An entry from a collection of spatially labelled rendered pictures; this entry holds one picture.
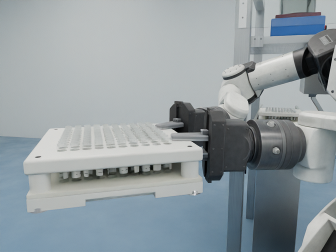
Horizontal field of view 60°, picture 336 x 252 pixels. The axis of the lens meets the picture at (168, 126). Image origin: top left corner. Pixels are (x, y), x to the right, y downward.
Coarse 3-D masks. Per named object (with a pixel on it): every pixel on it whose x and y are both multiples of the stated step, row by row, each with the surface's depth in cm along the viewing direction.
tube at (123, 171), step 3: (120, 141) 44; (123, 141) 44; (120, 144) 44; (123, 144) 44; (120, 168) 44; (123, 168) 44; (126, 168) 45; (120, 171) 44; (123, 171) 44; (126, 171) 45; (120, 174) 44; (123, 174) 44; (126, 174) 45
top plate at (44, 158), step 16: (48, 144) 46; (80, 144) 46; (128, 144) 45; (160, 144) 45; (176, 144) 45; (192, 144) 45; (32, 160) 37; (48, 160) 38; (64, 160) 38; (80, 160) 39; (96, 160) 39; (112, 160) 40; (128, 160) 40; (144, 160) 41; (160, 160) 42; (176, 160) 42; (192, 160) 43
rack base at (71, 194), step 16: (128, 176) 44; (144, 176) 44; (160, 176) 44; (176, 176) 44; (48, 192) 38; (64, 192) 39; (80, 192) 39; (96, 192) 40; (112, 192) 40; (128, 192) 41; (144, 192) 42; (160, 192) 42; (176, 192) 43; (32, 208) 38; (48, 208) 39
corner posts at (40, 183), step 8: (184, 168) 44; (192, 168) 43; (32, 176) 38; (40, 176) 38; (48, 176) 39; (184, 176) 44; (192, 176) 44; (32, 184) 38; (40, 184) 38; (48, 184) 39; (32, 192) 38; (40, 192) 38
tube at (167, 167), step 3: (165, 138) 45; (168, 138) 45; (165, 141) 45; (168, 141) 45; (165, 165) 46; (168, 165) 46; (165, 168) 46; (168, 168) 46; (165, 171) 46; (168, 171) 46
